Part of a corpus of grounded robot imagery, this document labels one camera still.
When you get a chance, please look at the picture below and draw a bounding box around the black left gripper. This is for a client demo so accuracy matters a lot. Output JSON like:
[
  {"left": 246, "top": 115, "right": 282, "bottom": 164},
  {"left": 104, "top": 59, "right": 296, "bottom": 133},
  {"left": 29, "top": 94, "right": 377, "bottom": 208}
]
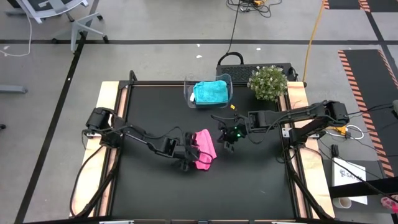
[{"left": 175, "top": 132, "right": 200, "bottom": 167}]

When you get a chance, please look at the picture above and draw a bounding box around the pink microfiber towel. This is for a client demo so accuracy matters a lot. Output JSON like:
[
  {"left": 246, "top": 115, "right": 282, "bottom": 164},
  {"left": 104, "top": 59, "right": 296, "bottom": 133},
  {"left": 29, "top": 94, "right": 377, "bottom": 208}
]
[{"left": 192, "top": 129, "right": 218, "bottom": 171}]

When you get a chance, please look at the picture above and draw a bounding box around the teal microfiber towel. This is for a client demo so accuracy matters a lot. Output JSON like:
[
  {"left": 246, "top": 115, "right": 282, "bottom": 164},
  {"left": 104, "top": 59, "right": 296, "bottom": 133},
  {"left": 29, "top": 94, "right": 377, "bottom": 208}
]
[{"left": 192, "top": 80, "right": 230, "bottom": 105}]

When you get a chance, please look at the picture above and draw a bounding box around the clear plastic bin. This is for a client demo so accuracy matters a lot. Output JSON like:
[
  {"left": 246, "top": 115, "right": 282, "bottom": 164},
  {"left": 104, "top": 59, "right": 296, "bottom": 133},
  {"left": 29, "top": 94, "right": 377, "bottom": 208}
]
[{"left": 183, "top": 73, "right": 234, "bottom": 109}]

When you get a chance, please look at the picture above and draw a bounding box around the black perforated metal box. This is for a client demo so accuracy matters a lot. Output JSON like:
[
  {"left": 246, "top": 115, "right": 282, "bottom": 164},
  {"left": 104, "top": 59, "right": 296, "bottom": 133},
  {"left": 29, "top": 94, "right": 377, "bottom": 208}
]
[{"left": 216, "top": 62, "right": 299, "bottom": 85}]

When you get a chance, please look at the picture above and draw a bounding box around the small potted artificial plant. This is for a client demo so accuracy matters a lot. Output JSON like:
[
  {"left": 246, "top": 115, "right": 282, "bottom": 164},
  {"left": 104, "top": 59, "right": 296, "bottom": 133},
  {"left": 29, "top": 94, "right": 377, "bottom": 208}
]
[{"left": 247, "top": 64, "right": 289, "bottom": 102}]

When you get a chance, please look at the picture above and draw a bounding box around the wooden side board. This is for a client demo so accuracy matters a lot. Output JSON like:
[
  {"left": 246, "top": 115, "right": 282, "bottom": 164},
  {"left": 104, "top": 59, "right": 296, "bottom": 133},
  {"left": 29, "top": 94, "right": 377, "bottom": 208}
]
[
  {"left": 70, "top": 80, "right": 128, "bottom": 218},
  {"left": 278, "top": 81, "right": 336, "bottom": 218}
]

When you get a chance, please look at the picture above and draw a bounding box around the white printed cardboard box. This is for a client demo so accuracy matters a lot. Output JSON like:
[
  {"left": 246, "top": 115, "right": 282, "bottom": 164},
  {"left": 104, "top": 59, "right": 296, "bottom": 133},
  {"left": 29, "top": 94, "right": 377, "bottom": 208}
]
[{"left": 331, "top": 157, "right": 368, "bottom": 205}]

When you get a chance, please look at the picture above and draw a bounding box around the beige tape roll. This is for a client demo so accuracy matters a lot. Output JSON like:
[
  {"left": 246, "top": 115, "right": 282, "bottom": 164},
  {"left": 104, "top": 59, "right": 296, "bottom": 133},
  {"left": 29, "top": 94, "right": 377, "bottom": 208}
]
[{"left": 332, "top": 197, "right": 352, "bottom": 209}]

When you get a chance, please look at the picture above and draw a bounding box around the black flat beam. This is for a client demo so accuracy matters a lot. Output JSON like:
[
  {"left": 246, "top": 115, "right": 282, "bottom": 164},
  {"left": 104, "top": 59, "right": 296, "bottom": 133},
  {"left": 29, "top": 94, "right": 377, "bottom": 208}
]
[{"left": 328, "top": 176, "right": 398, "bottom": 199}]

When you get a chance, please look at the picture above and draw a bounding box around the black hazard-striped floor mat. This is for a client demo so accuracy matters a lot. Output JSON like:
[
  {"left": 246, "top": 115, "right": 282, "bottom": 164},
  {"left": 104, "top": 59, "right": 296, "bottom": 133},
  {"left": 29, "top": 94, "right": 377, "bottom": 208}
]
[
  {"left": 338, "top": 49, "right": 398, "bottom": 179},
  {"left": 322, "top": 0, "right": 398, "bottom": 13}
]

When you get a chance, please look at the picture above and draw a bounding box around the white office chair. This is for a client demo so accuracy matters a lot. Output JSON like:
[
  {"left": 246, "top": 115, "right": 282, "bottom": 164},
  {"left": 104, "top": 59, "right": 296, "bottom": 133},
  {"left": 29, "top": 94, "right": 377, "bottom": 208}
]
[{"left": 4, "top": 0, "right": 109, "bottom": 54}]

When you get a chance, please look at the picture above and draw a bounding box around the pink spotted object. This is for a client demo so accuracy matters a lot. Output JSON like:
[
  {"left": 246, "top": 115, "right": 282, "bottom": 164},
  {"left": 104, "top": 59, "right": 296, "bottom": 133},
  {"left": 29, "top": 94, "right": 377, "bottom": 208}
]
[{"left": 381, "top": 194, "right": 398, "bottom": 214}]

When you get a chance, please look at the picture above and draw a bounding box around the grey metal bar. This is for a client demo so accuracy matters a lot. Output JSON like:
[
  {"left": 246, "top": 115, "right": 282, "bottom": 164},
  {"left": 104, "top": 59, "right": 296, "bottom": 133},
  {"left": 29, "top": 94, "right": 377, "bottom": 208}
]
[{"left": 0, "top": 85, "right": 29, "bottom": 95}]

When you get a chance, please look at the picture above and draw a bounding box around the black aluminium table frame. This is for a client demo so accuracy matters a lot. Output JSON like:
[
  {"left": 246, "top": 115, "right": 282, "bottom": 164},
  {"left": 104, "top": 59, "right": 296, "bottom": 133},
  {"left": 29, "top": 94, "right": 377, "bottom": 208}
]
[{"left": 70, "top": 70, "right": 335, "bottom": 224}]

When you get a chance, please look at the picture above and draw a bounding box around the long black cable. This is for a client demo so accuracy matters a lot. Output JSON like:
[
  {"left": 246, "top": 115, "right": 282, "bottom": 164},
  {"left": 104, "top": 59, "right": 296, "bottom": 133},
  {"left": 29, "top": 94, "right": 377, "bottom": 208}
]
[{"left": 216, "top": 0, "right": 245, "bottom": 67}]

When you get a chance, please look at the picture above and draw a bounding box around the yellow cable connector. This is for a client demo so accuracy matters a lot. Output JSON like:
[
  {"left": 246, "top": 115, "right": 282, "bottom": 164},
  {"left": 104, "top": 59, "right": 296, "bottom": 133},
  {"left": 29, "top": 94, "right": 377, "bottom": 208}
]
[{"left": 326, "top": 125, "right": 348, "bottom": 136}]

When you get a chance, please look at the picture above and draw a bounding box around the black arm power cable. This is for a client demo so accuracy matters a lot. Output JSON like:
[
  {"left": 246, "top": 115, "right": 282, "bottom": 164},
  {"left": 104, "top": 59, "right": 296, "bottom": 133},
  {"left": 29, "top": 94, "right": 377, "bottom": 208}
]
[{"left": 68, "top": 144, "right": 105, "bottom": 218}]

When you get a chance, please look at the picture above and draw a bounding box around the tangled black cable bundle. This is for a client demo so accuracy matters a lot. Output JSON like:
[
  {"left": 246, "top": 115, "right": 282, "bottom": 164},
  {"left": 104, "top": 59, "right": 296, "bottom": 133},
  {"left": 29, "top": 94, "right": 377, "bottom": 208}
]
[{"left": 226, "top": 0, "right": 282, "bottom": 19}]

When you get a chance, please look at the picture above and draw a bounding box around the white cable loop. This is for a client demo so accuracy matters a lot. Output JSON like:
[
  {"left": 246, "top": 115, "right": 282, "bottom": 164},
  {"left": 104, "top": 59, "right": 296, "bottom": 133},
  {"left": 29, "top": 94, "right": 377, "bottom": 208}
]
[{"left": 345, "top": 124, "right": 364, "bottom": 140}]

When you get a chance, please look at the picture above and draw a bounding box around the long yellow cable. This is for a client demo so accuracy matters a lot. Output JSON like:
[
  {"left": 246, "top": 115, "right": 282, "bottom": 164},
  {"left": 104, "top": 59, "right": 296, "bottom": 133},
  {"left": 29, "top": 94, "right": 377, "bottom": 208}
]
[{"left": 303, "top": 0, "right": 326, "bottom": 82}]

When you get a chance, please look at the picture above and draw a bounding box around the thin white floor cable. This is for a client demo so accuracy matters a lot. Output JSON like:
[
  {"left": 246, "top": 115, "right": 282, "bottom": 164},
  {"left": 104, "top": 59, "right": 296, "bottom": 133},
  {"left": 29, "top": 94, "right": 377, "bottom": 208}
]
[{"left": 0, "top": 12, "right": 34, "bottom": 58}]

